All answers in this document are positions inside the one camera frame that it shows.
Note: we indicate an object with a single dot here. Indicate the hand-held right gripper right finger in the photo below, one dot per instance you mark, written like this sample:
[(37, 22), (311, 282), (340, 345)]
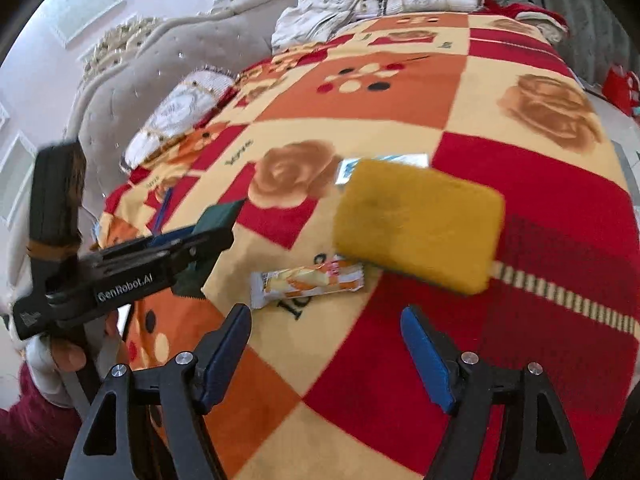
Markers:
[(425, 355)]

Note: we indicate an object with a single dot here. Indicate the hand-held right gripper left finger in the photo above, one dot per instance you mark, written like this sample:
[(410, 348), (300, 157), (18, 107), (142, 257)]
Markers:
[(225, 360)]

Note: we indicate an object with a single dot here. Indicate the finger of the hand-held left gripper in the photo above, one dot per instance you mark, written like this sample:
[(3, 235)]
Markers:
[(167, 238), (205, 247)]

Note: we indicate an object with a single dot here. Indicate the dark green packet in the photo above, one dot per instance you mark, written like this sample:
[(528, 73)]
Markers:
[(220, 215)]

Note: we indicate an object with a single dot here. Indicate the yellow sponge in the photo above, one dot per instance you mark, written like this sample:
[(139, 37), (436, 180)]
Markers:
[(415, 220)]

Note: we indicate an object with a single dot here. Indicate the person's left forearm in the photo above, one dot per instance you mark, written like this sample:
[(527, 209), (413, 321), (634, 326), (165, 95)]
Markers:
[(30, 435)]

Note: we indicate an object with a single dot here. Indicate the person's left hand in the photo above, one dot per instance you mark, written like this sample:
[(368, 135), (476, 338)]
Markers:
[(67, 357)]

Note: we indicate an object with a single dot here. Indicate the blue pen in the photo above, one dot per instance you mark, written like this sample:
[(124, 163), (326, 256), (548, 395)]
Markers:
[(162, 210)]

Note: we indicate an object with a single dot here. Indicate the white orange snack wrapper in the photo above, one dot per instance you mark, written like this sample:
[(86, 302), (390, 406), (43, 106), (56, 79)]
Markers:
[(300, 282)]

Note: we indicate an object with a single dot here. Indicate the red orange printed blanket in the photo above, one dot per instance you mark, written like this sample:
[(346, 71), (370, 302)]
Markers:
[(325, 385)]

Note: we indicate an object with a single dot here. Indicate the white striped round-print pillow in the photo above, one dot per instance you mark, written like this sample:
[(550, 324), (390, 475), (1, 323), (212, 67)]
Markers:
[(175, 110)]

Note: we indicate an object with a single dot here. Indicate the blue white shiny packet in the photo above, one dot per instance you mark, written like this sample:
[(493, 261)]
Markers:
[(350, 167)]

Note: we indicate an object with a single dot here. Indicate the grey tufted headboard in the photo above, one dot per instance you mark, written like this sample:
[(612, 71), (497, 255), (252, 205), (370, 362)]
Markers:
[(200, 45)]

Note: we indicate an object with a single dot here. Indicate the white floral folded quilt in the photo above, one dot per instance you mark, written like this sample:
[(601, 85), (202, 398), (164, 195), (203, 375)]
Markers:
[(305, 30)]

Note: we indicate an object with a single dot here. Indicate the red gift bag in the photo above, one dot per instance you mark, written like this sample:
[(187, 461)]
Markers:
[(622, 90)]

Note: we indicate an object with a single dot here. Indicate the red cloth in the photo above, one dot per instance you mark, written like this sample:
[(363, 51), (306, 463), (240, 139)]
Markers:
[(530, 17)]

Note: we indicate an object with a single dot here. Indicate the green patterned curtain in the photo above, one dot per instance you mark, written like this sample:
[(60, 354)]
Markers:
[(585, 15)]

